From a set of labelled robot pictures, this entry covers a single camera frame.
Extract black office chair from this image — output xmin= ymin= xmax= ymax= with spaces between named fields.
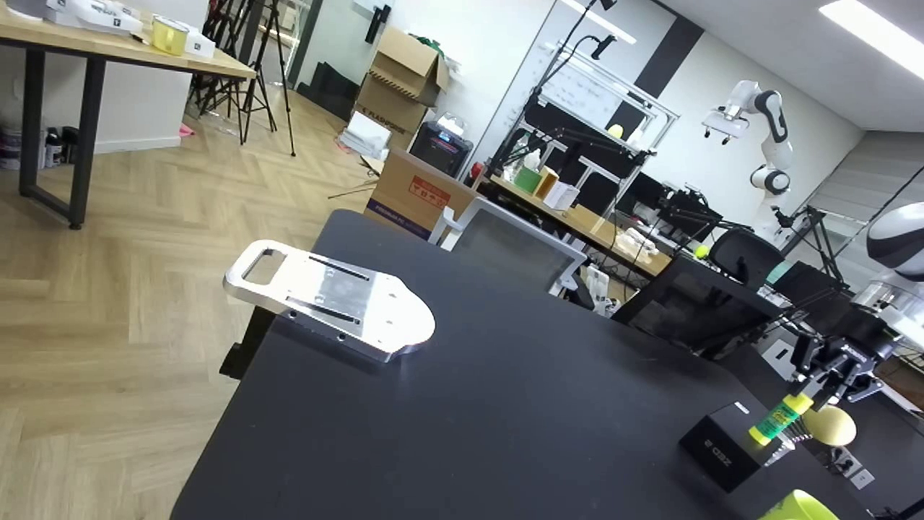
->
xmin=710 ymin=226 xmax=787 ymax=291

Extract white signboard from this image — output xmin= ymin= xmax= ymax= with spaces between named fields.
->
xmin=538 ymin=60 xmax=629 ymax=132

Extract black camera tripod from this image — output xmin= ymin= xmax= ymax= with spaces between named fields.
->
xmin=768 ymin=203 xmax=847 ymax=283

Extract white device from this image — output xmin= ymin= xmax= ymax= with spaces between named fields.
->
xmin=40 ymin=0 xmax=151 ymax=41

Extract black tilted panel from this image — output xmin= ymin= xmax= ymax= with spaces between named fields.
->
xmin=612 ymin=252 xmax=787 ymax=361

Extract long wooden desk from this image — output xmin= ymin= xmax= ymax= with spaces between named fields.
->
xmin=478 ymin=170 xmax=675 ymax=283

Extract black floor bag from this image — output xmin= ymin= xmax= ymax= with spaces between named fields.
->
xmin=307 ymin=60 xmax=364 ymax=125

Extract stacked plain cardboard boxes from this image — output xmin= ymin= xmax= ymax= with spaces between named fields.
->
xmin=354 ymin=23 xmax=450 ymax=140

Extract small white box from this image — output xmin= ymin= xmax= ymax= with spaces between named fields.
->
xmin=182 ymin=27 xmax=221 ymax=60

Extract white drawer cabinet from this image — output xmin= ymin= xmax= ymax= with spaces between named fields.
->
xmin=756 ymin=333 xmax=813 ymax=387

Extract wooden table black legs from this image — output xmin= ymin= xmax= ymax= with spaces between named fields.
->
xmin=0 ymin=8 xmax=260 ymax=231

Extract black table clamp bracket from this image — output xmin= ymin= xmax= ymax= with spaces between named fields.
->
xmin=216 ymin=303 xmax=281 ymax=382

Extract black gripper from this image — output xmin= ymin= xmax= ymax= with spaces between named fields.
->
xmin=790 ymin=303 xmax=901 ymax=407

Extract ceiling light panel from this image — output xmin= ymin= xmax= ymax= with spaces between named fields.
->
xmin=818 ymin=0 xmax=924 ymax=86

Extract cardboard box red print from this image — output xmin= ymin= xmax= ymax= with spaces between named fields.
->
xmin=364 ymin=150 xmax=481 ymax=244

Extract yellow transparent container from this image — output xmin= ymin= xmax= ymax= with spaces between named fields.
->
xmin=149 ymin=17 xmax=190 ymax=54

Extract black printer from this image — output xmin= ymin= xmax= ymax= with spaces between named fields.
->
xmin=408 ymin=115 xmax=478 ymax=180

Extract green box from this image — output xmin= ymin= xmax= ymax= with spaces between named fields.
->
xmin=512 ymin=166 xmax=548 ymax=196

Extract white framed grey panel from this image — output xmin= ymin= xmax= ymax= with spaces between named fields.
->
xmin=439 ymin=194 xmax=590 ymax=291

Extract green yellow glue stick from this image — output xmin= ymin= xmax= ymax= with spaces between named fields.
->
xmin=746 ymin=389 xmax=818 ymax=449

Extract black box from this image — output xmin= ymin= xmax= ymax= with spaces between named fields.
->
xmin=680 ymin=400 xmax=790 ymax=495

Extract open white box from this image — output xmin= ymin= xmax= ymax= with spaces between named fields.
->
xmin=335 ymin=109 xmax=397 ymax=161

